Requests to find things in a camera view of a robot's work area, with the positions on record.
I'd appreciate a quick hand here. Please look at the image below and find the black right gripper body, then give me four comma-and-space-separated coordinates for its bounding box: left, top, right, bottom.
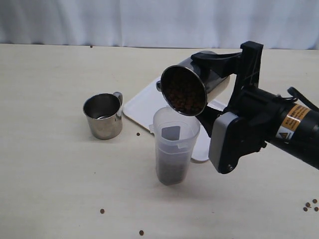
219, 41, 283, 174

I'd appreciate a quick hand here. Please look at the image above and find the steel mug with kibble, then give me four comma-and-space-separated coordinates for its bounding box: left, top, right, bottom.
83, 92, 123, 140

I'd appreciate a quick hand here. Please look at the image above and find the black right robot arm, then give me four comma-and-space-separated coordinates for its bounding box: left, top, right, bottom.
191, 41, 319, 174

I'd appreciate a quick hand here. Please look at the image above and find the clear plastic tall container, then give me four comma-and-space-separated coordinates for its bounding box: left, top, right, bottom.
149, 107, 200, 186

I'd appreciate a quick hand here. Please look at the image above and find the white plastic tray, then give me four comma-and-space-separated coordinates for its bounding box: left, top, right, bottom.
123, 75, 226, 164

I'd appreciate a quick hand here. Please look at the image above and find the white curtain backdrop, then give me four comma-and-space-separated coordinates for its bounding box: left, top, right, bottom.
0, 0, 319, 49

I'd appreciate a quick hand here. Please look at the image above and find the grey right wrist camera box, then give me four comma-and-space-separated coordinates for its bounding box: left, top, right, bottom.
208, 112, 238, 174

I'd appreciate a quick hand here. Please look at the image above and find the black right camera cable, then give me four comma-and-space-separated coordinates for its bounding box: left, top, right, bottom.
276, 86, 319, 112

